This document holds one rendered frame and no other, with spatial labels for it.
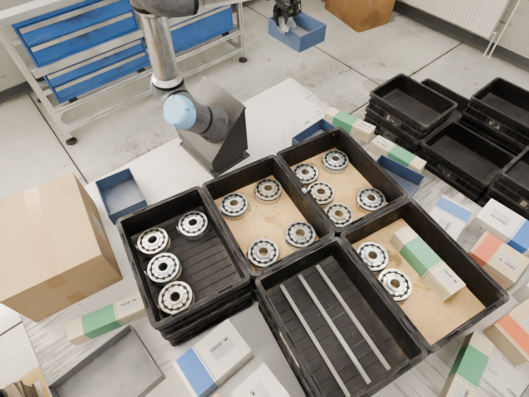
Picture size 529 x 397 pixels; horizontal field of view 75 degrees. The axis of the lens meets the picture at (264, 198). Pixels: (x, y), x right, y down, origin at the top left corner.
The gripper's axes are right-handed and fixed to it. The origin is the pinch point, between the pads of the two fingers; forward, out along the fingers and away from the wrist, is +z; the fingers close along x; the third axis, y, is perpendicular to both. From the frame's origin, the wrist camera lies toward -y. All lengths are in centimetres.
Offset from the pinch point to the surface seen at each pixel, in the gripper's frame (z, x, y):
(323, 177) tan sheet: 26, -26, 52
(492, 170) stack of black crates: 83, 74, 84
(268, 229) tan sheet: 22, -57, 58
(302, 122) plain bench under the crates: 41.7, -2.6, 13.4
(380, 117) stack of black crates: 70, 50, 22
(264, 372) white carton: 23, -86, 92
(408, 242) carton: 20, -27, 92
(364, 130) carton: 37, 12, 40
